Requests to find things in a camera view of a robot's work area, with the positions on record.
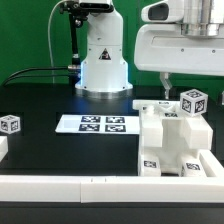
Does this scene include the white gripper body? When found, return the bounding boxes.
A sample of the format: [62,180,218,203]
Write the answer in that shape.
[134,0,224,76]

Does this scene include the small white tag cube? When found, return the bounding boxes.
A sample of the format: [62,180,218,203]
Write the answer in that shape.
[180,89,208,117]

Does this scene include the white chair seat block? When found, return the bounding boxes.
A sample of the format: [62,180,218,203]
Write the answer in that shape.
[138,106,199,176]

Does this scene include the white chair back piece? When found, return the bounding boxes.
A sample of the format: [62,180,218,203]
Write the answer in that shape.
[133,100,213,150]

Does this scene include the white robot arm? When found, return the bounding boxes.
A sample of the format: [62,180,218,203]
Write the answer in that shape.
[78,0,224,94]

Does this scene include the white tag sheet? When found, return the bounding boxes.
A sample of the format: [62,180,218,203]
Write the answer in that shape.
[55,115,140,134]

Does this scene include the white block left edge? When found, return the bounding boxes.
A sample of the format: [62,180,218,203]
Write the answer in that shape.
[0,136,8,162]

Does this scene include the white right fence rail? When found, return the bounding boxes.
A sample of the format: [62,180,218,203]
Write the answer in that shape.
[199,150,224,178]

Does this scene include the white fence rail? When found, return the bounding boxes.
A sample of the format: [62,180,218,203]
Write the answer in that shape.
[199,150,224,178]
[0,175,224,203]

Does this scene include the grey cable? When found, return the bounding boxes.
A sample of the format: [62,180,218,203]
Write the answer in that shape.
[47,0,69,84]

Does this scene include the black cables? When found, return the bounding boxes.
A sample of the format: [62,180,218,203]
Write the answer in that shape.
[0,65,82,87]

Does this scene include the white front fence rail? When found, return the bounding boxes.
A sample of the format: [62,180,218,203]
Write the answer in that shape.
[0,175,224,203]

